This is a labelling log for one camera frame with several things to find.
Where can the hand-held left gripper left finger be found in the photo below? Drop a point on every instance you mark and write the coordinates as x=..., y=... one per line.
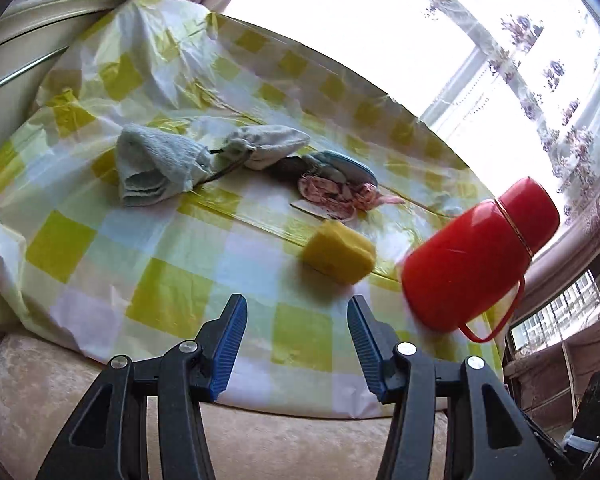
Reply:
x=227, y=355

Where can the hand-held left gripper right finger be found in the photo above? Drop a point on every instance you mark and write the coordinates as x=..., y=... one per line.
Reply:
x=367, y=355

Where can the yellow block sponge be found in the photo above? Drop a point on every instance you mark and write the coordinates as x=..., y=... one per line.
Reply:
x=337, y=255

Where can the side window with grille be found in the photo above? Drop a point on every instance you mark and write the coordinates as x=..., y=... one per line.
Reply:
x=570, y=305

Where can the beige sofa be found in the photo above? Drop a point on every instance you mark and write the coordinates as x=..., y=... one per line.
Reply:
x=300, y=440

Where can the yellow checkered plastic tablecloth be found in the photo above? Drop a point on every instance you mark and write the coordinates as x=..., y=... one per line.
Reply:
x=130, y=270

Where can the red thermos flask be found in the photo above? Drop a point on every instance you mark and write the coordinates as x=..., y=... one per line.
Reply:
x=460, y=260

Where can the pink floral cloth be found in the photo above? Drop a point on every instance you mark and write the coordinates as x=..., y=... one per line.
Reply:
x=330, y=200

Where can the light blue cloth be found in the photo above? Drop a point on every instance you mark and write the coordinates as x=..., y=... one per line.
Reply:
x=345, y=165

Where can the dark grey cloth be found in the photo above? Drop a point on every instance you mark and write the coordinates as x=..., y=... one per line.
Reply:
x=290, y=170

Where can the pale teal towel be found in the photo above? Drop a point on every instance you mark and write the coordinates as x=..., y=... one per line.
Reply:
x=155, y=160

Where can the grey sock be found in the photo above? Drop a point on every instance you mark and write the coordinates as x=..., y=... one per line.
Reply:
x=270, y=145

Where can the large window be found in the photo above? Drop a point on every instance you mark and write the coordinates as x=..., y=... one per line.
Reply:
x=355, y=35

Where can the sheer floral lace curtain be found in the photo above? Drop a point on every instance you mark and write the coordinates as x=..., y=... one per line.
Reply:
x=520, y=30

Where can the cream headboard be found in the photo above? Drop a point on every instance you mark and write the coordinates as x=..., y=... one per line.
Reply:
x=20, y=35

